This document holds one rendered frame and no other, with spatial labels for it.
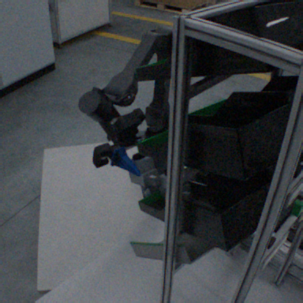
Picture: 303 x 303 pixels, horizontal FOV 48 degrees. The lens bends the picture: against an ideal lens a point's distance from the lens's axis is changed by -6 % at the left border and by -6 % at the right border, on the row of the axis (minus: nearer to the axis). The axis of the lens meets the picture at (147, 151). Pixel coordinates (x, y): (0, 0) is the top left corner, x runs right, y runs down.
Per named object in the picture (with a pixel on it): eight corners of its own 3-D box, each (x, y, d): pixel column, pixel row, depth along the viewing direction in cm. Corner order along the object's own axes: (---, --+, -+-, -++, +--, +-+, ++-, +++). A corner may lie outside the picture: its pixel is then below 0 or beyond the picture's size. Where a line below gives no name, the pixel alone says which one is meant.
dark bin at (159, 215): (140, 210, 80) (131, 181, 78) (184, 187, 86) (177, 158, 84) (226, 252, 57) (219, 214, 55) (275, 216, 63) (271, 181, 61)
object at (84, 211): (45, 154, 154) (44, 148, 152) (239, 133, 166) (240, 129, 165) (39, 295, 100) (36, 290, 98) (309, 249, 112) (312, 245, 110)
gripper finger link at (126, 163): (110, 166, 85) (113, 150, 80) (122, 160, 86) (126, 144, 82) (125, 188, 82) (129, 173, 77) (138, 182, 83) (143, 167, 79)
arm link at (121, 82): (159, 34, 106) (149, 10, 96) (183, 39, 102) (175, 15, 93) (112, 113, 99) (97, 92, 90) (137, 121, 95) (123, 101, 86)
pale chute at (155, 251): (136, 256, 94) (129, 241, 94) (174, 234, 100) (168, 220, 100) (190, 264, 69) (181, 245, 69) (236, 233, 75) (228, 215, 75)
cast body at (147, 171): (130, 182, 87) (123, 155, 85) (145, 176, 89) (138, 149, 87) (149, 188, 80) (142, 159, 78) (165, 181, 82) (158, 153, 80)
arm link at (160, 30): (162, 24, 104) (151, 27, 99) (183, 29, 101) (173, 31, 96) (152, 120, 120) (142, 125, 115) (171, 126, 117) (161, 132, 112)
